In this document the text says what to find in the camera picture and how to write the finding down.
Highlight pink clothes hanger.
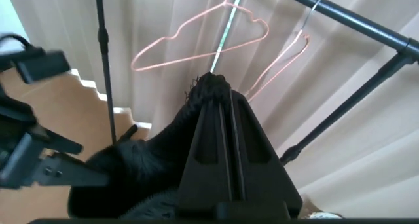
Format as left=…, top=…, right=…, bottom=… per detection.
left=244, top=0, right=325, bottom=103
left=130, top=0, right=270, bottom=72

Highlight black shorts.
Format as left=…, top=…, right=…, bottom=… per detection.
left=67, top=71, right=233, bottom=219

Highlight black cable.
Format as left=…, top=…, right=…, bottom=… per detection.
left=0, top=33, right=35, bottom=51

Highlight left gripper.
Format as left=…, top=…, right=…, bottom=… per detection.
left=0, top=94, right=111, bottom=189

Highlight black clothes rack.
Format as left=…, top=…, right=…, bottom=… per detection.
left=94, top=0, right=419, bottom=166

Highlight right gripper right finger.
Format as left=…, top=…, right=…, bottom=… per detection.
left=228, top=88, right=304, bottom=218

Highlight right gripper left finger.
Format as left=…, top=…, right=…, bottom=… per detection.
left=175, top=99, right=236, bottom=218

